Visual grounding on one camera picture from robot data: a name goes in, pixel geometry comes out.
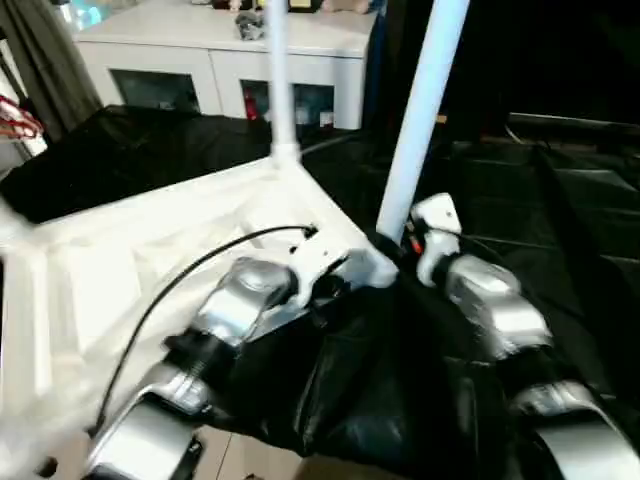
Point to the small yellow label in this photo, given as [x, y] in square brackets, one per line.
[441, 120]

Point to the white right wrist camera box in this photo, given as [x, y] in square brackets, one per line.
[435, 230]

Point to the white plastic table leg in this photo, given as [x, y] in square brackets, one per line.
[12, 220]
[280, 80]
[425, 110]

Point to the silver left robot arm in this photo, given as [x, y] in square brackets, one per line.
[220, 320]

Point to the grey curtain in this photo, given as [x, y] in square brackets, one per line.
[50, 55]

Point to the white cabinet with glass doors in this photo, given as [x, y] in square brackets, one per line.
[200, 55]

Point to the white plastic table top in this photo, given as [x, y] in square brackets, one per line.
[120, 260]

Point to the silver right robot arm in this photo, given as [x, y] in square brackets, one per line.
[500, 320]

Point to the dark object on cabinet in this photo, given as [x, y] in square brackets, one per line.
[250, 25]

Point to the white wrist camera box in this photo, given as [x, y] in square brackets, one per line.
[318, 262]
[435, 230]

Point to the black horizontal rail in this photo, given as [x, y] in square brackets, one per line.
[580, 122]

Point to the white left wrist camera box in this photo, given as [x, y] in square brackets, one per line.
[318, 262]

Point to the black plastic mat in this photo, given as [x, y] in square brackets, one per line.
[380, 400]

